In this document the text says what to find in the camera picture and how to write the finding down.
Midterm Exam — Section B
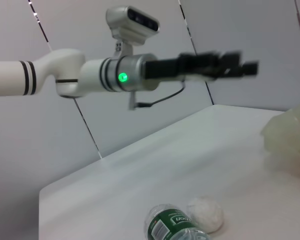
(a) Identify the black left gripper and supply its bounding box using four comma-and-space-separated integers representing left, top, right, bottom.
143, 50, 261, 82

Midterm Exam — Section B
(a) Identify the white paper ball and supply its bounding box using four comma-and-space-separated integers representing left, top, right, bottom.
186, 195, 225, 234

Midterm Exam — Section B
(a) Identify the green label water bottle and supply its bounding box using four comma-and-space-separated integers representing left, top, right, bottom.
143, 203, 213, 240

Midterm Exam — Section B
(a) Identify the clear wavy glass bowl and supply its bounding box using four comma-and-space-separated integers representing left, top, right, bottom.
260, 99, 300, 177

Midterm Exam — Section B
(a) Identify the left gripper cable with plug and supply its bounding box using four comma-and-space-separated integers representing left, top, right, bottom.
128, 79, 186, 111

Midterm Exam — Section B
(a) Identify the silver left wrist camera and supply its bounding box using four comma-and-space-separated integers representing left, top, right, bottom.
105, 6, 161, 60

